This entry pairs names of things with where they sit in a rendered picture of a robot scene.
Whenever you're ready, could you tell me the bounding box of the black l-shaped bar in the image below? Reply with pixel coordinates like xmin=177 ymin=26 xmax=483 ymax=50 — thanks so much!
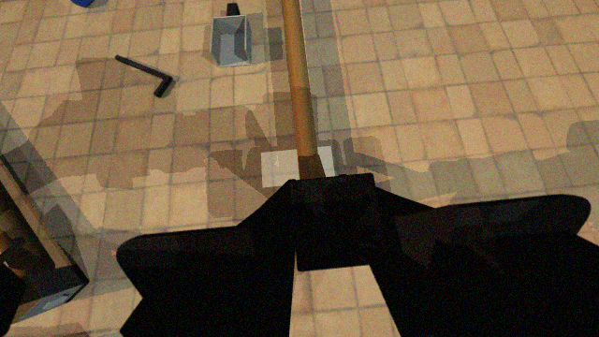
xmin=114 ymin=54 xmax=173 ymax=97

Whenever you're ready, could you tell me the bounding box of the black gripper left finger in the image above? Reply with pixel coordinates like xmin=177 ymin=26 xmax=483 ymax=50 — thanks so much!
xmin=116 ymin=179 xmax=296 ymax=337

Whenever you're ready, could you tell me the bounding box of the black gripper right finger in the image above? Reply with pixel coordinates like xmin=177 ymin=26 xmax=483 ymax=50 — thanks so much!
xmin=370 ymin=187 xmax=592 ymax=337

